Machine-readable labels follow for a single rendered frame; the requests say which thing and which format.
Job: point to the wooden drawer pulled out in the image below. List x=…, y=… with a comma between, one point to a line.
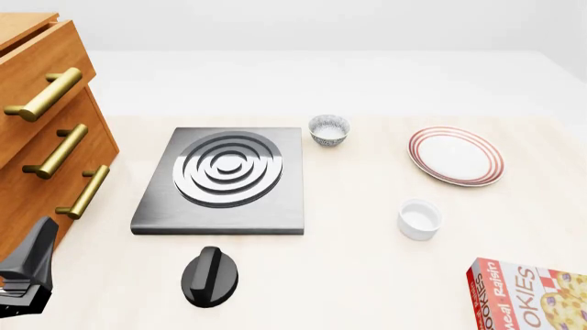
x=32, y=62

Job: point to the patterned black white bowl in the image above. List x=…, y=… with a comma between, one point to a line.
x=329, y=130

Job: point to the round black stove knob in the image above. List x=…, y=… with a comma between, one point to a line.
x=208, y=278

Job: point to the wooden cabinet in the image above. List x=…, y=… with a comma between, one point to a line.
x=14, y=29

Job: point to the white plate with red rings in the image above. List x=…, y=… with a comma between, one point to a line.
x=454, y=156

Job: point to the red cookies box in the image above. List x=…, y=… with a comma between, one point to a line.
x=513, y=302

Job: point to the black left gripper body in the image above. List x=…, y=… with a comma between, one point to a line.
x=27, y=295

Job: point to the small white ramekin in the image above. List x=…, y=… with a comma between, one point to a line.
x=419, y=220

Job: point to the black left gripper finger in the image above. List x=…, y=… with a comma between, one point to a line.
x=34, y=251

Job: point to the flat stove plate with rings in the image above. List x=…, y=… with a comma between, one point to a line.
x=257, y=213

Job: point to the wooden drawer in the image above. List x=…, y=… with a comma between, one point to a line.
x=80, y=113
x=27, y=227

